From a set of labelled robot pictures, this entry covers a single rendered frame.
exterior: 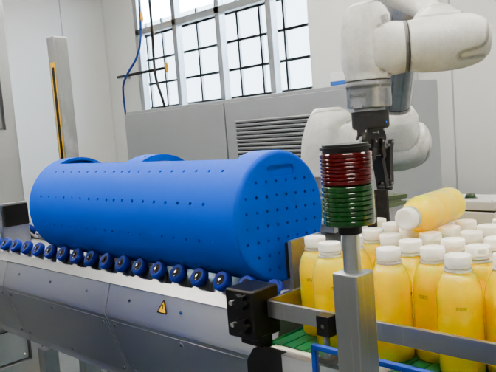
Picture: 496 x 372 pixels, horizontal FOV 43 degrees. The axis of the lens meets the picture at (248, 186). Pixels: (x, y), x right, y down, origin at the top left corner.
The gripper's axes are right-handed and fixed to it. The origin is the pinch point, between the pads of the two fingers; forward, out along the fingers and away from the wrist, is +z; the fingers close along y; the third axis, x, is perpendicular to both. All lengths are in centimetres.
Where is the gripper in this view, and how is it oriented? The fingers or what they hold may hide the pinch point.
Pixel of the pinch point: (376, 209)
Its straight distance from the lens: 132.6
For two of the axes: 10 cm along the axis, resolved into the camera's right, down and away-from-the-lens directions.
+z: 0.8, 9.9, 1.0
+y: -7.0, 1.3, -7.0
